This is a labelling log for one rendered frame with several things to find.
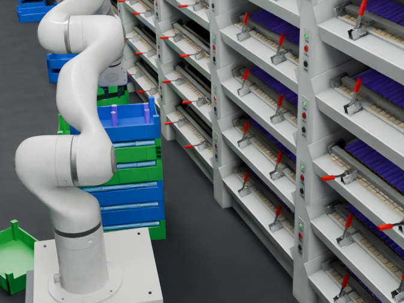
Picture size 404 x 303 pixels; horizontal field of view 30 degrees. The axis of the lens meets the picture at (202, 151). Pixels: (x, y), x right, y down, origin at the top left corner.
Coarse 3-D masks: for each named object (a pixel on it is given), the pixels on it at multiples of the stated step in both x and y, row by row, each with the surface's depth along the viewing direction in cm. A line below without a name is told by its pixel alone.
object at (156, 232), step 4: (160, 220) 270; (164, 220) 270; (160, 224) 271; (164, 224) 271; (132, 228) 270; (148, 228) 270; (152, 228) 271; (156, 228) 271; (160, 228) 271; (164, 228) 272; (104, 232) 268; (152, 232) 271; (156, 232) 272; (160, 232) 272; (164, 232) 272; (152, 236) 272; (156, 236) 272; (160, 236) 273; (164, 236) 273
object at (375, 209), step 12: (336, 132) 210; (348, 132) 211; (312, 144) 208; (324, 144) 210; (336, 144) 209; (348, 144) 211; (312, 156) 210; (324, 156) 210; (324, 168) 206; (336, 168) 204; (336, 180) 199; (360, 180) 196; (348, 192) 194; (360, 192) 192; (372, 192) 190; (360, 204) 190; (372, 204) 186; (384, 204) 185; (372, 216) 185; (384, 216) 181; (396, 216) 179; (396, 228) 176; (396, 240) 178
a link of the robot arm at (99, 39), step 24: (72, 24) 193; (96, 24) 192; (120, 24) 194; (72, 48) 194; (96, 48) 188; (120, 48) 194; (72, 72) 184; (96, 72) 188; (72, 96) 180; (96, 96) 186; (72, 120) 181; (96, 120) 177; (72, 144) 171; (96, 144) 171; (72, 168) 170; (96, 168) 171
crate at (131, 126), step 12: (108, 108) 270; (120, 108) 271; (132, 108) 271; (108, 120) 271; (120, 120) 271; (132, 120) 270; (144, 120) 270; (156, 120) 254; (72, 132) 251; (108, 132) 253; (120, 132) 253; (132, 132) 254; (144, 132) 255; (156, 132) 255
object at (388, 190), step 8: (336, 152) 206; (344, 152) 204; (336, 160) 205; (344, 160) 203; (352, 160) 200; (360, 168) 196; (368, 176) 192; (376, 176) 191; (376, 184) 189; (384, 184) 187; (376, 192) 188; (384, 192) 187; (392, 192) 184; (384, 200) 184; (400, 200) 180
